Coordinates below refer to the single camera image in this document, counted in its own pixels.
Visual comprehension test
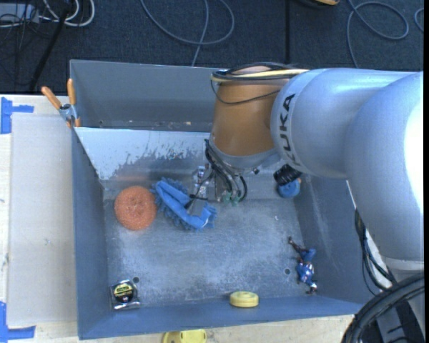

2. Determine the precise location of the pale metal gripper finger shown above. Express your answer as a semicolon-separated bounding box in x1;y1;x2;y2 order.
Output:
194;165;209;194
187;197;210;218

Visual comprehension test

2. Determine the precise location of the blue fringed cloth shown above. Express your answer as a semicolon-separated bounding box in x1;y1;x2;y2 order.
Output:
149;176;218;233

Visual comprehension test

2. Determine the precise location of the grey metal bin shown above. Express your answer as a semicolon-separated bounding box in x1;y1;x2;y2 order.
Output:
68;59;377;341

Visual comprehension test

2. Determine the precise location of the orange round scouring pad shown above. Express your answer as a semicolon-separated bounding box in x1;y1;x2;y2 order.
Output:
113;185;159;232

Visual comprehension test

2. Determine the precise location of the blue round toy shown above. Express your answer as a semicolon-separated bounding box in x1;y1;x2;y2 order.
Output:
276;177;302;200

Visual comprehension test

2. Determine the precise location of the yellow round disc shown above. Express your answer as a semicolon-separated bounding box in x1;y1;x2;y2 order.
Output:
229;290;260;309

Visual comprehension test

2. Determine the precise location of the black and yellow tape measure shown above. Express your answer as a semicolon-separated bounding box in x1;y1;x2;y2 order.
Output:
109;279;142;311

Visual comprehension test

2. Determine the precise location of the blue toy figure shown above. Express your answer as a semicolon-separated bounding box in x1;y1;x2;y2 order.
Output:
287;235;320;296

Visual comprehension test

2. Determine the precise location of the yellow flat toy piece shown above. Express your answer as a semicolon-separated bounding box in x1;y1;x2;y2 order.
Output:
161;329;208;343

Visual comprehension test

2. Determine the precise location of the black cylinder on white bracket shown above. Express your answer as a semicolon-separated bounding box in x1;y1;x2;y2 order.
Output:
272;163;304;187

